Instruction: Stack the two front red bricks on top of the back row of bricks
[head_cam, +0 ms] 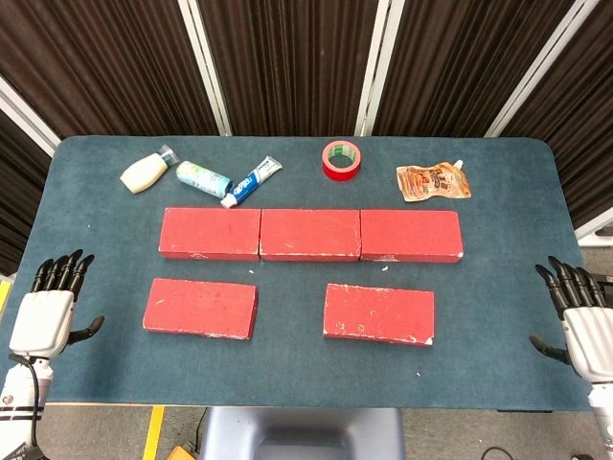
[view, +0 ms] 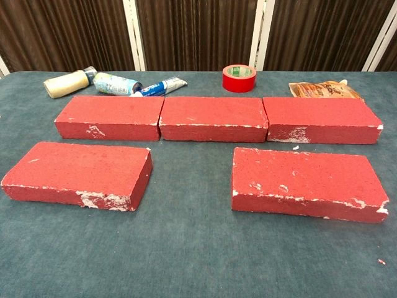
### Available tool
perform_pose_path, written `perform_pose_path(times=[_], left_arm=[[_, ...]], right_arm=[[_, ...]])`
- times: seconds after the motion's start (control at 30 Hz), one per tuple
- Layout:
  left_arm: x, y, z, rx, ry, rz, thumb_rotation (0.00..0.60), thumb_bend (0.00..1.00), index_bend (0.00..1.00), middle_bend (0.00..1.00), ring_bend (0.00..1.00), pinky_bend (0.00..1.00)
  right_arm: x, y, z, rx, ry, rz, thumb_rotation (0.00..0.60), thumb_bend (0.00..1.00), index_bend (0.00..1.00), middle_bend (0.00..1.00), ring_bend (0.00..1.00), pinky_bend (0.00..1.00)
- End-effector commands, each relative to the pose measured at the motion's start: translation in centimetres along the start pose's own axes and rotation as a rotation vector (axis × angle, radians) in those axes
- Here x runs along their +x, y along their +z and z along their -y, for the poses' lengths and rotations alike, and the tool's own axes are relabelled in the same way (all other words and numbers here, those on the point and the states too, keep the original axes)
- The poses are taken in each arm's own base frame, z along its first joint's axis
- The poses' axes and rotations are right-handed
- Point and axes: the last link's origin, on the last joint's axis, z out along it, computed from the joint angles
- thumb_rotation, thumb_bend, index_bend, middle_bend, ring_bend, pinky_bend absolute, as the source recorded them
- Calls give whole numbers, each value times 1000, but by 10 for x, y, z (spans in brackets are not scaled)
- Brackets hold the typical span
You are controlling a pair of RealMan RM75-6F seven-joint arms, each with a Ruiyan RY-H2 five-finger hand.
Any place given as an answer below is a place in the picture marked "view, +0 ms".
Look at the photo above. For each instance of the blue-green table cover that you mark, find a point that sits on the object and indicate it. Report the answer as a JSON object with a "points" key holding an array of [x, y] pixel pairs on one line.
{"points": [[186, 248]]}

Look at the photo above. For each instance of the brown folding screen white frames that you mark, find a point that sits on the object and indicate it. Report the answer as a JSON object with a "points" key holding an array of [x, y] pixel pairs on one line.
{"points": [[198, 31]]}

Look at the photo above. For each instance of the light blue cleanser tube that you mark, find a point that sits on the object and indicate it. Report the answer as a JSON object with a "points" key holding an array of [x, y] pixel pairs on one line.
{"points": [[114, 83]]}

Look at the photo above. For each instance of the blue white toothpaste tube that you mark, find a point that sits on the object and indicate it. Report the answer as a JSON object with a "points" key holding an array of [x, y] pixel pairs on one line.
{"points": [[161, 87]]}

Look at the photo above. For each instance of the red tape roll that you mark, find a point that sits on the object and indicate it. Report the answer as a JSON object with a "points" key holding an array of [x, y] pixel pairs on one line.
{"points": [[239, 84]]}

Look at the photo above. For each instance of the orange sauce pouch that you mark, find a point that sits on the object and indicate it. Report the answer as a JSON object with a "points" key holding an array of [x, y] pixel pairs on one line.
{"points": [[319, 90]]}

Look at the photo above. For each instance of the cream plastic bottle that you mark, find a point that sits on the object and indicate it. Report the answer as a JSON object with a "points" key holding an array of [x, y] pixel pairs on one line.
{"points": [[65, 83]]}

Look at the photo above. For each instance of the red brick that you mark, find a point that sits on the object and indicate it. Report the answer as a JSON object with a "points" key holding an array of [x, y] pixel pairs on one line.
{"points": [[77, 167], [108, 111], [214, 111], [319, 115], [304, 177]]}

